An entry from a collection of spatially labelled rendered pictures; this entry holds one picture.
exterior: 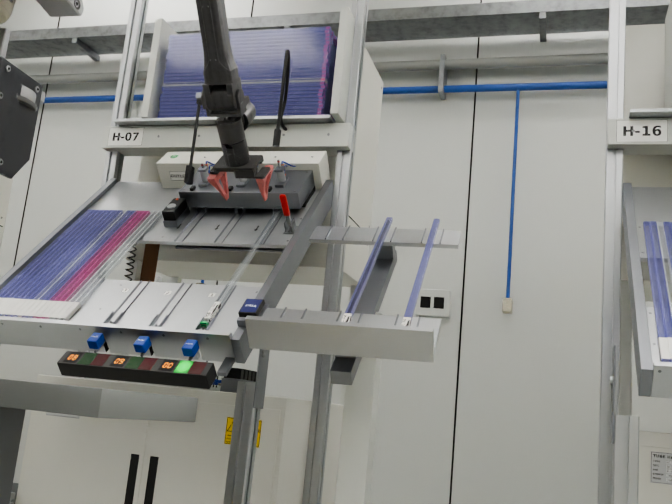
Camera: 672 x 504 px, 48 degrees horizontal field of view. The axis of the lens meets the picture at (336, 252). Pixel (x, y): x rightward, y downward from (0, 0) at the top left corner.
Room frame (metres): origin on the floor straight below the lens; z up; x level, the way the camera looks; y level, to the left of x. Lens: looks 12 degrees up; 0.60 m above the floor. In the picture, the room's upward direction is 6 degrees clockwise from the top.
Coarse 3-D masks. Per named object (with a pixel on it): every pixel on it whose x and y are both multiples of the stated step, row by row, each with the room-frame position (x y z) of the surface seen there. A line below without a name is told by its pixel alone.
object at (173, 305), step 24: (120, 288) 1.77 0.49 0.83; (144, 288) 1.75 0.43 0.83; (168, 288) 1.74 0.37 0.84; (192, 288) 1.72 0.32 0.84; (216, 288) 1.71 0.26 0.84; (240, 288) 1.70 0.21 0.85; (96, 312) 1.70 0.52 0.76; (120, 312) 1.69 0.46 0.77; (144, 312) 1.68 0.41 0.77; (168, 312) 1.66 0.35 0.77; (192, 312) 1.65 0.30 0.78
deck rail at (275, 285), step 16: (320, 192) 1.97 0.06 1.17; (320, 208) 1.94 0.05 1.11; (304, 224) 1.85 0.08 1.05; (320, 224) 1.95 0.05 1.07; (304, 240) 1.85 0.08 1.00; (288, 256) 1.75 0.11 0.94; (272, 272) 1.71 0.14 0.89; (288, 272) 1.76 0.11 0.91; (272, 288) 1.68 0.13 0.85; (272, 304) 1.69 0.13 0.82; (240, 336) 1.54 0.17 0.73; (240, 352) 1.56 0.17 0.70
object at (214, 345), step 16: (0, 320) 1.70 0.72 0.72; (16, 320) 1.68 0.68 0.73; (32, 320) 1.67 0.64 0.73; (48, 320) 1.66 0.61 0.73; (64, 320) 1.66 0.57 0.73; (0, 336) 1.73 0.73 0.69; (16, 336) 1.72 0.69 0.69; (32, 336) 1.70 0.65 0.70; (48, 336) 1.69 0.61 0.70; (64, 336) 1.67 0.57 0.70; (80, 336) 1.66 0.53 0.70; (112, 336) 1.63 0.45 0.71; (128, 336) 1.62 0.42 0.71; (160, 336) 1.59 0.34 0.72; (176, 336) 1.58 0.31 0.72; (192, 336) 1.56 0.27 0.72; (208, 336) 1.55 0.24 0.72; (224, 336) 1.54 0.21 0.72; (112, 352) 1.67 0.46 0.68; (128, 352) 1.65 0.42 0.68; (160, 352) 1.62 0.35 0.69; (176, 352) 1.61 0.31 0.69; (208, 352) 1.58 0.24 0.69; (224, 352) 1.57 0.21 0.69
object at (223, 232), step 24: (120, 192) 2.16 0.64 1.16; (144, 192) 2.14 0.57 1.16; (168, 192) 2.12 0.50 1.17; (192, 216) 1.99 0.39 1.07; (216, 216) 1.97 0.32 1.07; (240, 216) 1.95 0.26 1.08; (264, 216) 1.94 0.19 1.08; (144, 240) 1.93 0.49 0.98; (168, 240) 1.91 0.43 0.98; (192, 240) 1.89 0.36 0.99; (216, 240) 1.87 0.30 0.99; (240, 240) 1.86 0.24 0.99; (264, 240) 1.84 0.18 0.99; (288, 240) 1.83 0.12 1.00
